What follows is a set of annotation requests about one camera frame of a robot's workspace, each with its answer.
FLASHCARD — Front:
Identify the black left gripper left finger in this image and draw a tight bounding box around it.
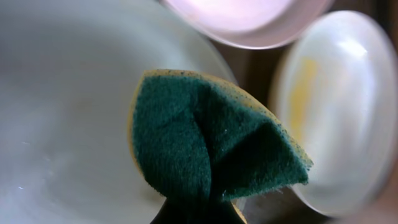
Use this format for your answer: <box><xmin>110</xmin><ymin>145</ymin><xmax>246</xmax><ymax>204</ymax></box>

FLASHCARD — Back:
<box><xmin>150</xmin><ymin>199</ymin><xmax>198</xmax><ymax>224</ymax></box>

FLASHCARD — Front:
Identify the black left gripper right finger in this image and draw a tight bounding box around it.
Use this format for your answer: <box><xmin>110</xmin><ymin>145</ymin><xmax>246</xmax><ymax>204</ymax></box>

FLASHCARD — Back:
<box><xmin>201</xmin><ymin>202</ymin><xmax>246</xmax><ymax>224</ymax></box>

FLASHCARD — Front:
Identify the green and yellow sponge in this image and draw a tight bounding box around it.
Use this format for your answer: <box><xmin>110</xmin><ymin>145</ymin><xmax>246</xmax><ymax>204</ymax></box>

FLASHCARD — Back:
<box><xmin>126</xmin><ymin>68</ymin><xmax>314</xmax><ymax>224</ymax></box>

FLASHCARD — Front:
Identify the cream yellow plate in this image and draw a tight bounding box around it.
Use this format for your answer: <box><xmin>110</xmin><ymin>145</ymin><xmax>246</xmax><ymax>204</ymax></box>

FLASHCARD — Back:
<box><xmin>269</xmin><ymin>11</ymin><xmax>397</xmax><ymax>217</ymax></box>

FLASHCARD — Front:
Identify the white plate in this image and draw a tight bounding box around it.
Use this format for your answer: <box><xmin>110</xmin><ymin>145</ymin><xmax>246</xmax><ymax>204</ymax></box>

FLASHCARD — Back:
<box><xmin>1</xmin><ymin>0</ymin><xmax>234</xmax><ymax>223</ymax></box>

